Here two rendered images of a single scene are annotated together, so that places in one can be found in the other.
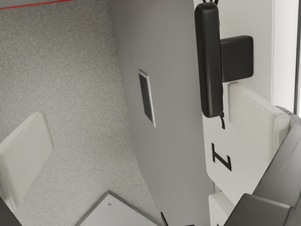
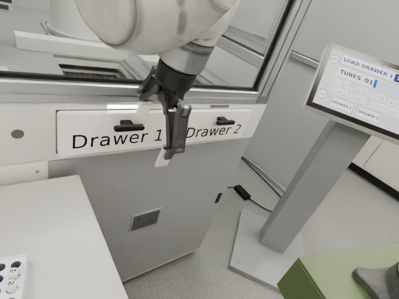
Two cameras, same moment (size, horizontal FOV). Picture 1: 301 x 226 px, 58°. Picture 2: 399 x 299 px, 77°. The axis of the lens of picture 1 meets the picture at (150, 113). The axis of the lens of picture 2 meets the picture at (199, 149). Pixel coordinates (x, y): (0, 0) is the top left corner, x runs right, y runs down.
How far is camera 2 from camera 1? 0.48 m
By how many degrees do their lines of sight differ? 37
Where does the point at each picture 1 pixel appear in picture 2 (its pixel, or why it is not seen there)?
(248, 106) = (139, 113)
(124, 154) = (196, 263)
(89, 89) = not seen: outside the picture
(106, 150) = (198, 277)
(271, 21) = (117, 114)
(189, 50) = (120, 164)
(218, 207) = not seen: hidden behind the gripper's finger
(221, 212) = not seen: hidden behind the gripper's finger
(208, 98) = (139, 126)
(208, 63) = (129, 126)
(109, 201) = (235, 263)
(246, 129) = (145, 115)
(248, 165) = (156, 121)
